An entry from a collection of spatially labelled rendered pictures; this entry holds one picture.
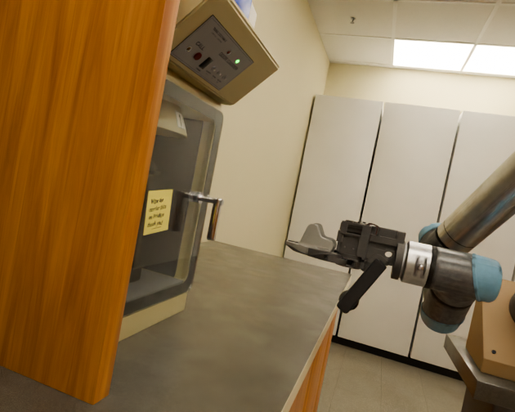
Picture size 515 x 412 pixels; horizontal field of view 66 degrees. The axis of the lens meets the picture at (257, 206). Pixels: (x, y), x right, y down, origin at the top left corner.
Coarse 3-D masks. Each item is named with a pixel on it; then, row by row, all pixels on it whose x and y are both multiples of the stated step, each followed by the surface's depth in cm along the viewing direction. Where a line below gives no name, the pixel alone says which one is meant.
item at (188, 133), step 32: (192, 96) 72; (160, 128) 65; (192, 128) 75; (160, 160) 67; (192, 160) 77; (192, 192) 80; (192, 224) 82; (160, 256) 73; (192, 256) 85; (128, 288) 65; (160, 288) 75
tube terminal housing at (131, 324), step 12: (168, 72) 66; (180, 84) 70; (192, 84) 74; (204, 96) 79; (216, 108) 85; (168, 300) 82; (180, 300) 87; (144, 312) 74; (156, 312) 78; (168, 312) 83; (132, 324) 71; (144, 324) 74; (120, 336) 68
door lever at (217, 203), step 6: (198, 198) 82; (204, 198) 82; (210, 198) 82; (216, 198) 81; (216, 204) 81; (222, 204) 82; (216, 210) 81; (216, 216) 81; (210, 222) 82; (216, 222) 81; (210, 228) 82; (216, 228) 82; (210, 234) 82
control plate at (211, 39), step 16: (192, 32) 58; (208, 32) 60; (224, 32) 62; (176, 48) 59; (192, 48) 61; (208, 48) 64; (224, 48) 66; (240, 48) 69; (192, 64) 65; (224, 64) 70; (240, 64) 73; (208, 80) 72; (224, 80) 75
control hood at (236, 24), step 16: (192, 0) 55; (208, 0) 54; (224, 0) 56; (192, 16) 55; (208, 16) 57; (224, 16) 59; (240, 16) 62; (176, 32) 56; (240, 32) 65; (256, 32) 68; (256, 48) 72; (176, 64) 63; (256, 64) 77; (272, 64) 80; (192, 80) 71; (240, 80) 79; (256, 80) 83; (224, 96) 81; (240, 96) 85
